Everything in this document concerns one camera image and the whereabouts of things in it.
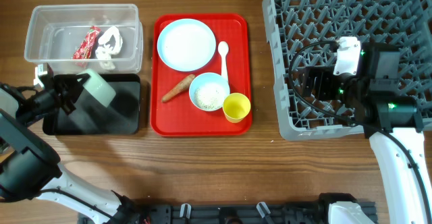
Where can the red snack wrapper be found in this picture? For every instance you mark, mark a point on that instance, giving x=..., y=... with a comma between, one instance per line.
x=84, y=51

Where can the black plastic tray bin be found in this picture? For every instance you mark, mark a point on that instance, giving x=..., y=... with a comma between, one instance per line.
x=90, y=117

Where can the red serving tray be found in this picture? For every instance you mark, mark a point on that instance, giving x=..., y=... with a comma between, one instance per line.
x=179, y=117

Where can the clear plastic bin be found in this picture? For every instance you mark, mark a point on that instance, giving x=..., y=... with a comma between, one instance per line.
x=56, y=32

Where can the orange carrot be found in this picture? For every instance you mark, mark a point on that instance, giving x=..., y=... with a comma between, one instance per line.
x=178, y=88

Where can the light blue bowl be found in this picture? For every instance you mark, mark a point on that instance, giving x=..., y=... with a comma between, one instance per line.
x=205, y=78

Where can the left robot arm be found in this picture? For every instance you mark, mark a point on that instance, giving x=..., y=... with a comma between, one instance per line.
x=34, y=170

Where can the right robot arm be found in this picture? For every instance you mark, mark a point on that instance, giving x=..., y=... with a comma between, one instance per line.
x=365, y=78

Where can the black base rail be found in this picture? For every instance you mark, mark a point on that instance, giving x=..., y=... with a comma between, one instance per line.
x=248, y=214

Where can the yellow plastic cup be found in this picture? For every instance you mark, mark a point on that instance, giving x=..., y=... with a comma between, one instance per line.
x=236, y=107

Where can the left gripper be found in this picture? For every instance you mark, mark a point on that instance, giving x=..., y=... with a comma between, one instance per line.
x=67, y=92

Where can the light blue plate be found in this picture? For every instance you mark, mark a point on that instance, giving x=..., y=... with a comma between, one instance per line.
x=186, y=45

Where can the green bowl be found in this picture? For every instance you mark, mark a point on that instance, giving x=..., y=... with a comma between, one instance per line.
x=96, y=87

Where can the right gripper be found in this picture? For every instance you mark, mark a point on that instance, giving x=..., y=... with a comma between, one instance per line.
x=323, y=75

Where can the white tissue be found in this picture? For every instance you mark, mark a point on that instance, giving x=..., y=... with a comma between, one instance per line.
x=109, y=44

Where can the grey dishwasher rack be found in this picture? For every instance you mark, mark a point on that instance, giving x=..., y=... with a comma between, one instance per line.
x=292, y=24

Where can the white rice grains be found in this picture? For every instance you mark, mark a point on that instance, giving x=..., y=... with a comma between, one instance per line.
x=209, y=97

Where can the white plastic spoon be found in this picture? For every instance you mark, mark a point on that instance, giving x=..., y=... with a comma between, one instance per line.
x=223, y=50

